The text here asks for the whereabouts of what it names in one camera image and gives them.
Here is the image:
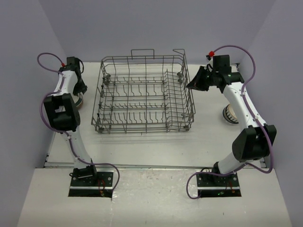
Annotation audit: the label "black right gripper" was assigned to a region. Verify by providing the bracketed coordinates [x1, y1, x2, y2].
[187, 67, 218, 92]

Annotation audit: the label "red floral bowl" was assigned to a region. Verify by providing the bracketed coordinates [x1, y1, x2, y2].
[72, 93, 83, 109]

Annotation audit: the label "white bowl teal stripes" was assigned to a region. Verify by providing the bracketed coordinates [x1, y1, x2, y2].
[223, 104, 239, 124]

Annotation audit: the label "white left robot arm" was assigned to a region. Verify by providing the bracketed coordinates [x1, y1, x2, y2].
[40, 57, 98, 186]

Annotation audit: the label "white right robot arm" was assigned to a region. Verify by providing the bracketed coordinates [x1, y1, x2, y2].
[187, 55, 276, 186]

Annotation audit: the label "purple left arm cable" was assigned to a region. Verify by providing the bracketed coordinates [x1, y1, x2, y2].
[37, 52, 121, 195]

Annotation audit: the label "grey wire dish rack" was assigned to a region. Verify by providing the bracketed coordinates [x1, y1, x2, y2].
[91, 49, 196, 134]

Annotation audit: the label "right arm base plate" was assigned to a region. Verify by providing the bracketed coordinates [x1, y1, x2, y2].
[196, 174, 241, 198]

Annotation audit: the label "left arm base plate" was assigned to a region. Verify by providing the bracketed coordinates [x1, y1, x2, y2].
[68, 171, 114, 198]

